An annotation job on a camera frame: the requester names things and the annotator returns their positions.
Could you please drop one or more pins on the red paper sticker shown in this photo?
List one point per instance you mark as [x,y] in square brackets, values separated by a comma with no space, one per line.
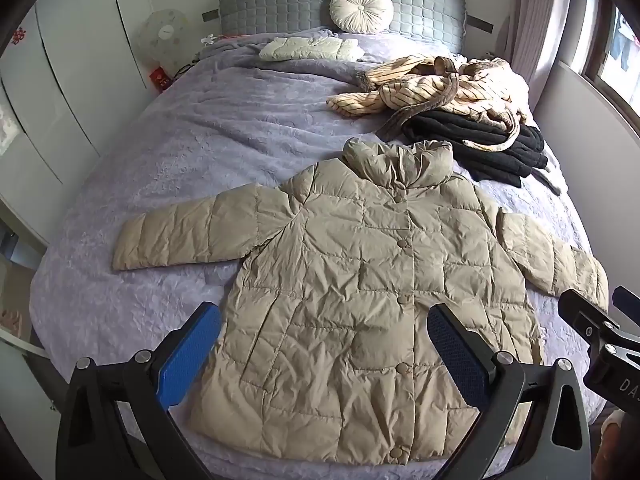
[19,35]

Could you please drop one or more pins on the small red box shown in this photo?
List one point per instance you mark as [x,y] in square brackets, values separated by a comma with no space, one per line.
[160,80]

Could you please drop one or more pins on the folded cream puffer jacket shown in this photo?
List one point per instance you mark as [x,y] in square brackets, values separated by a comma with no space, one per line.
[310,49]

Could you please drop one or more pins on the round cream cushion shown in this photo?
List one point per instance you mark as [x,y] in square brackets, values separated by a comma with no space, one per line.
[361,7]

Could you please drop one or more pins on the white electric fan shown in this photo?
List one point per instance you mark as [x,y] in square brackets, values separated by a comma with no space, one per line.
[162,37]

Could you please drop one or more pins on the beige puffer jacket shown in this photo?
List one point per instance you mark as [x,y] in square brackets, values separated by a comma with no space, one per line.
[350,270]

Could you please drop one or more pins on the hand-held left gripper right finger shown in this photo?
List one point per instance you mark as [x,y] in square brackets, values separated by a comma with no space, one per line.
[460,355]

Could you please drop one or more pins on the window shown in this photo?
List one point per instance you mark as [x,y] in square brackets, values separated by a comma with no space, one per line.
[612,40]

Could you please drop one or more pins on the grey padded bed headboard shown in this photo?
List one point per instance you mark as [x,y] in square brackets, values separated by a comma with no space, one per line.
[280,2]

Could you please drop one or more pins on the folded black fleece garment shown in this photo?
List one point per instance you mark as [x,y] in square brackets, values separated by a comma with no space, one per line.
[480,145]

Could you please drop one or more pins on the lilac embossed blanket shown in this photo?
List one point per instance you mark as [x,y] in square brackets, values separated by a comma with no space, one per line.
[200,160]

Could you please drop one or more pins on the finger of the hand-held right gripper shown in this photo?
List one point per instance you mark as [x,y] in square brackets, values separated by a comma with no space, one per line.
[580,312]
[629,300]

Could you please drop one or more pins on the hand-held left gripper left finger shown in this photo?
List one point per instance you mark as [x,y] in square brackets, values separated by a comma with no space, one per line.
[187,352]

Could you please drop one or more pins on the white charger plug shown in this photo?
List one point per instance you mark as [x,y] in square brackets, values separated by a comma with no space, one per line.
[210,39]

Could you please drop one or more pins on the white wardrobe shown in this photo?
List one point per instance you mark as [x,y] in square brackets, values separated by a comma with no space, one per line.
[75,85]

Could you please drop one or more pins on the beige striped fleece robe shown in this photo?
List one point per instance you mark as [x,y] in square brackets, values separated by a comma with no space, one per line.
[440,87]

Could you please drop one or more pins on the pink curtain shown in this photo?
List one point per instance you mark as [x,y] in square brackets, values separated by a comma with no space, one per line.
[535,25]

